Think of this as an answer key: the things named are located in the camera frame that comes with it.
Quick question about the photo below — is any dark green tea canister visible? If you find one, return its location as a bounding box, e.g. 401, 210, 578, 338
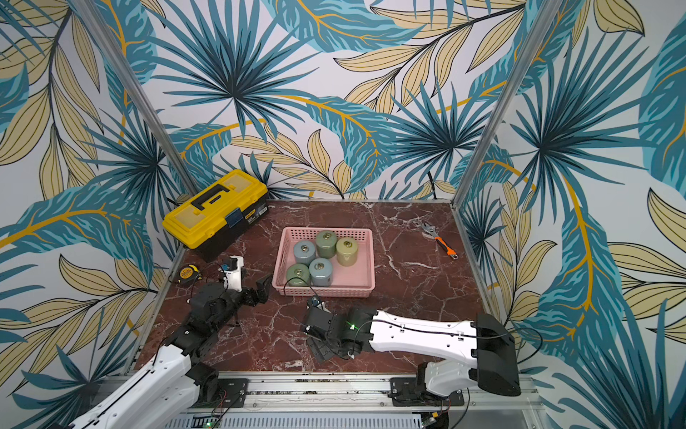
285, 263, 311, 287

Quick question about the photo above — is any pink perforated plastic basket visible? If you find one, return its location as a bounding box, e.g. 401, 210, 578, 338
273, 227, 375, 299

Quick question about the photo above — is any blue tea canister front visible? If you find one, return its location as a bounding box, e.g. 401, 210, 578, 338
309, 257, 333, 287

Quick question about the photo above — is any blue tea canister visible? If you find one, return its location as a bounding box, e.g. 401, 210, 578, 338
293, 241, 317, 266
309, 257, 333, 287

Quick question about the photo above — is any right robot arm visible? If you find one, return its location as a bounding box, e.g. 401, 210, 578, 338
301, 306, 521, 398

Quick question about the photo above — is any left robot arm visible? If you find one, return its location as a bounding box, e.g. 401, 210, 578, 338
66, 275, 273, 428

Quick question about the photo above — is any blue tea canister back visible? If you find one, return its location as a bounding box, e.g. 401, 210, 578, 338
293, 241, 317, 266

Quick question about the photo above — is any yellow-green tea canister right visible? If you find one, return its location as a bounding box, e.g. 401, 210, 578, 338
336, 237, 359, 266

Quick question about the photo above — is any green tea canister back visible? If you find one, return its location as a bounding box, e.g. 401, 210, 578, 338
315, 230, 338, 259

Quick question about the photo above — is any yellow black tape measure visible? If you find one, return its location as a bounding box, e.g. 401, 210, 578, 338
175, 264, 202, 286

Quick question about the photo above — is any yellow black toolbox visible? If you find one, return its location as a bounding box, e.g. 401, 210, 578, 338
163, 170, 268, 263

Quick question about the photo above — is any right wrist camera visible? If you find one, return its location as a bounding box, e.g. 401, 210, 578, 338
307, 296, 326, 311

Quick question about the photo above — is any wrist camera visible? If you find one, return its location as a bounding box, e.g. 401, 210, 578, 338
307, 296, 326, 311
222, 256, 244, 292

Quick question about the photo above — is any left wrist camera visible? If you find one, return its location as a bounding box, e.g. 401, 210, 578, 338
222, 256, 244, 292

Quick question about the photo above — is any aluminium front rail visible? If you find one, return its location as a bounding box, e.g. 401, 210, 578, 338
132, 372, 552, 428

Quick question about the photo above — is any orange handled adjustable wrench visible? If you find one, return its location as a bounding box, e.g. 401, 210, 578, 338
420, 222, 458, 260

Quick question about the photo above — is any left aluminium frame post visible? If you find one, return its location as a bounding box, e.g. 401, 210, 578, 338
71, 0, 198, 194

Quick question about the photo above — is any aluminium frame post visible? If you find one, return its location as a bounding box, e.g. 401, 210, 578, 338
71, 0, 198, 194
451, 0, 562, 213

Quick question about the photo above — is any right aluminium frame post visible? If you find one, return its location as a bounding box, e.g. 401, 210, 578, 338
451, 0, 562, 213

